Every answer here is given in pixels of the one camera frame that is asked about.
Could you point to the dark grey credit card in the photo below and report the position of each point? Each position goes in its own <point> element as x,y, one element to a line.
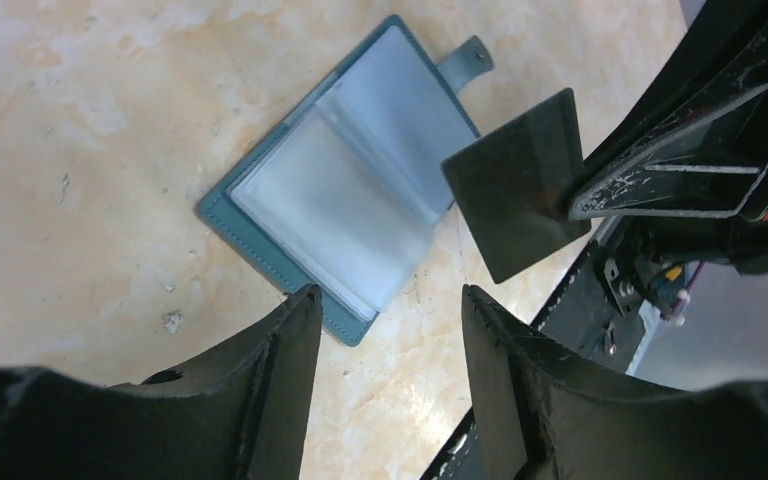
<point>512,185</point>

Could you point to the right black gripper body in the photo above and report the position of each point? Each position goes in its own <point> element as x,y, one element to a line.
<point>740,241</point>

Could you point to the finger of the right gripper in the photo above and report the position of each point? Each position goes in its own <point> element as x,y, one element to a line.
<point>695,144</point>

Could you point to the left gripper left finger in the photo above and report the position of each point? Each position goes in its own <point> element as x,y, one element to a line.
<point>236,411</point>

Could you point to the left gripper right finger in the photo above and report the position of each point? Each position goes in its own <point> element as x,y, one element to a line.
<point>543,411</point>

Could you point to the teal leather card holder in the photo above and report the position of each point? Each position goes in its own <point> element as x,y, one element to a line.
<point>346,191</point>

